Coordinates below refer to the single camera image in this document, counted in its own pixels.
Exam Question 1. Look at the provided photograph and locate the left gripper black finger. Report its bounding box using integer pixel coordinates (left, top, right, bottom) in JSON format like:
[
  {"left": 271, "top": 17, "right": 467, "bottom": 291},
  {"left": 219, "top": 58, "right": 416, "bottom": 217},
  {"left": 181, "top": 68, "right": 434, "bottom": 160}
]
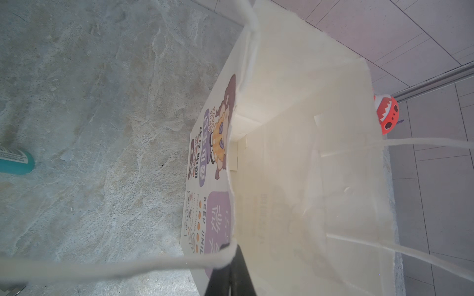
[{"left": 204, "top": 245, "right": 257, "bottom": 296}]

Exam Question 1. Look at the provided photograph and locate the white printed paper bag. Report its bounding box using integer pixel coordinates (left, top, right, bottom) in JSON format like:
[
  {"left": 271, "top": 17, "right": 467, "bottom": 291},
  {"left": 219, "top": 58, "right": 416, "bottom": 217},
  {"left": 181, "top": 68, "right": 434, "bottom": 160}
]
[{"left": 1, "top": 1, "right": 474, "bottom": 296}]

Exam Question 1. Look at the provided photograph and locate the red shark plush toy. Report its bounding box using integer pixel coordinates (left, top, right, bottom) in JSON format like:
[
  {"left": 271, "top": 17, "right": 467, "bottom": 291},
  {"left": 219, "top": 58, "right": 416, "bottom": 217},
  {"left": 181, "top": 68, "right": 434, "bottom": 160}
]
[{"left": 374, "top": 94, "right": 399, "bottom": 135}]

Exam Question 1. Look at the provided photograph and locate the teal tube bottle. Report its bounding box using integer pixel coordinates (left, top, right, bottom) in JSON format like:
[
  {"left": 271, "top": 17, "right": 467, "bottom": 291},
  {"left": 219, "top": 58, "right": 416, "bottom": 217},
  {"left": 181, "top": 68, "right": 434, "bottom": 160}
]
[{"left": 0, "top": 146, "right": 35, "bottom": 175}]

